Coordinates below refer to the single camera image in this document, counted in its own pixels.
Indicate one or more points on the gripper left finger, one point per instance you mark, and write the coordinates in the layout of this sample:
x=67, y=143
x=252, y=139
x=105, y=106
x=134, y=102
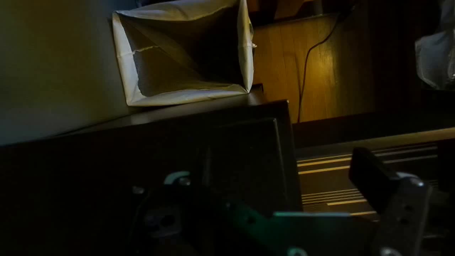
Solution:
x=172, y=214

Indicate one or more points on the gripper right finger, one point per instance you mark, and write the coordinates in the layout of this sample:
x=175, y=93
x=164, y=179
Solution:
x=400, y=207

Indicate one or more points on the dresser drawer with striped contents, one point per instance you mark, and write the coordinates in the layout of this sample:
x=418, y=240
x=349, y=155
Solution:
x=327, y=182

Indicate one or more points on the white crumpled cloth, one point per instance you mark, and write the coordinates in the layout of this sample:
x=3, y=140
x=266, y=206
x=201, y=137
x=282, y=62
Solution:
x=435, y=56

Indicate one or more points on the white paper box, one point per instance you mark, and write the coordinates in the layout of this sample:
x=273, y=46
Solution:
x=189, y=46

